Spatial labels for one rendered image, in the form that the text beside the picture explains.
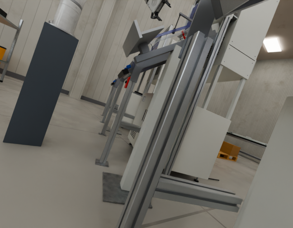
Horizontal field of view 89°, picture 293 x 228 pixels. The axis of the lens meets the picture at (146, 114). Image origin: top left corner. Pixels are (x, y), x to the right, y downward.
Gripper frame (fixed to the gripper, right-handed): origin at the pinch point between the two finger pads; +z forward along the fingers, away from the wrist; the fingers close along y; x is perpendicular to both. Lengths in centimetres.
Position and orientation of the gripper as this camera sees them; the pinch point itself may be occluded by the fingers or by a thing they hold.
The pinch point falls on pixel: (164, 12)
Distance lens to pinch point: 118.0
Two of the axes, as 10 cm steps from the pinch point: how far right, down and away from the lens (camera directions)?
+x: 6.4, -1.3, 7.5
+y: 5.7, -5.7, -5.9
